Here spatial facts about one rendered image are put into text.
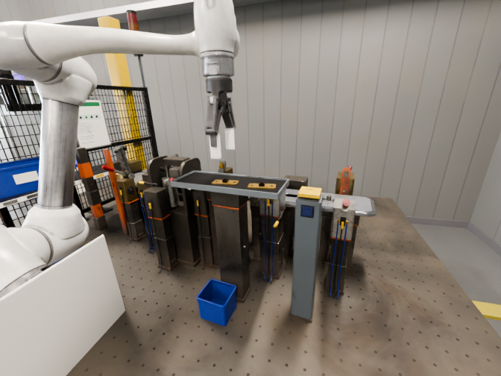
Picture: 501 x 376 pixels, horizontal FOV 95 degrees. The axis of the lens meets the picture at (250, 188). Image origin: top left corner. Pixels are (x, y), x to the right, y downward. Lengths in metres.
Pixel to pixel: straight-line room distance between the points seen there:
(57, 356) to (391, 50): 3.09
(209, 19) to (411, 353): 1.06
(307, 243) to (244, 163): 2.44
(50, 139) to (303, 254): 0.92
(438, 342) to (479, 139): 2.56
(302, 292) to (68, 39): 0.98
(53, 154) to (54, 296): 0.47
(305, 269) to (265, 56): 2.52
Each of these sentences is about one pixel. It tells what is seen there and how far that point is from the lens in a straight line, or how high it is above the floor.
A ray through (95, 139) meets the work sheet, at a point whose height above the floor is 1.20.
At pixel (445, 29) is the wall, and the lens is 3.12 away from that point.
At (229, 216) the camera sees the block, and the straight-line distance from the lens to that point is 0.76.
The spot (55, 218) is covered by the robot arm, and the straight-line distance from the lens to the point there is 1.06.
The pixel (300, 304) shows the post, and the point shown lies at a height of 0.76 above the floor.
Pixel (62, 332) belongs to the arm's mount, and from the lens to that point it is 0.90.
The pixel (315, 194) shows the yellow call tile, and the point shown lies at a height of 1.16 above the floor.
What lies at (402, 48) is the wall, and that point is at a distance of 3.00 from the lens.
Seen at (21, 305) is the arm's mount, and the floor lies 0.98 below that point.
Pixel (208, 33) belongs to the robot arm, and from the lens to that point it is 0.69.
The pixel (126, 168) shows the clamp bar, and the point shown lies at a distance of 1.33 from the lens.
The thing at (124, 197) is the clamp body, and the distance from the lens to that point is 1.35.
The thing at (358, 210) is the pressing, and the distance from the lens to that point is 0.97.
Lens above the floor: 1.40
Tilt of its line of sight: 20 degrees down
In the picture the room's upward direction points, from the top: 2 degrees counter-clockwise
